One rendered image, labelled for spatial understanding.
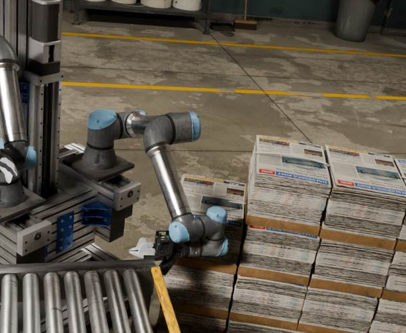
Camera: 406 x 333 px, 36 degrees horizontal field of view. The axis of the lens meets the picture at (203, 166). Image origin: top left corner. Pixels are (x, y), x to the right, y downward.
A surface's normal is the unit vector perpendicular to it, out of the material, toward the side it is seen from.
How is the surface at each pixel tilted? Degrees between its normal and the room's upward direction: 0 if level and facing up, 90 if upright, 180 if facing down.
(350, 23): 90
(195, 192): 1
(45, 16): 90
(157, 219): 0
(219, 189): 2
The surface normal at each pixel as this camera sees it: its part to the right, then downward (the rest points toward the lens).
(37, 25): -0.60, 0.28
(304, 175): 0.16, -0.87
